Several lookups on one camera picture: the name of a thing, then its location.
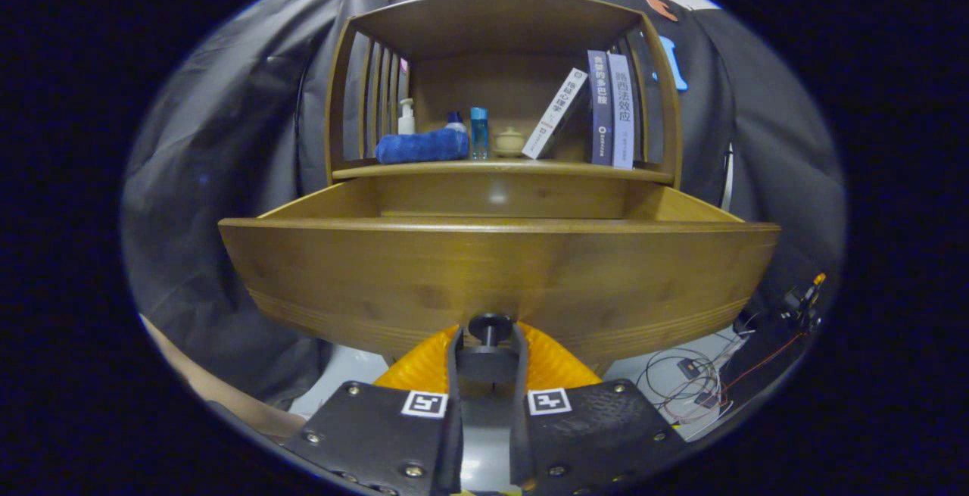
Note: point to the dark blue book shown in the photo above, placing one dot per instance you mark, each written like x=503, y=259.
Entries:
x=600, y=110

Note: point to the person's leg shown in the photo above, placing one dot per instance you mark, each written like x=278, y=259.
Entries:
x=242, y=405

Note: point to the light purple book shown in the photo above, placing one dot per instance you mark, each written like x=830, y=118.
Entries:
x=621, y=113

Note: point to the white book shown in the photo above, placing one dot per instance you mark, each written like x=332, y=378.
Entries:
x=555, y=112

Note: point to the wooden drawer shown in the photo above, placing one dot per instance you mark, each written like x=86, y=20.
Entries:
x=492, y=269

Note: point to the white bottle with blue cap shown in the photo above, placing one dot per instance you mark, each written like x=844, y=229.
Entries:
x=455, y=123

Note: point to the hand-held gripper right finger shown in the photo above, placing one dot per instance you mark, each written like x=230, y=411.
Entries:
x=518, y=443

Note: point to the beige lidded teacup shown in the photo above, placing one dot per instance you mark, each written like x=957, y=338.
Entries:
x=509, y=142

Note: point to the clear blue bottle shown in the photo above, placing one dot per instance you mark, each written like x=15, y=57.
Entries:
x=479, y=136

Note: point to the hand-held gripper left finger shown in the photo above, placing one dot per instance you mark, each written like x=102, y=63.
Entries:
x=456, y=443

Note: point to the wooden countertop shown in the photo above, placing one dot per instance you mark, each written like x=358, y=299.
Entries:
x=515, y=168

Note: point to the wooden cabinet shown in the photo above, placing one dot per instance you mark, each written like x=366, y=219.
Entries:
x=500, y=26

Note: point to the white pump bottle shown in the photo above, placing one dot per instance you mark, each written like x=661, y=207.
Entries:
x=406, y=121

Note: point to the blue folded towel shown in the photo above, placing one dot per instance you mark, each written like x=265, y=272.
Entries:
x=420, y=146

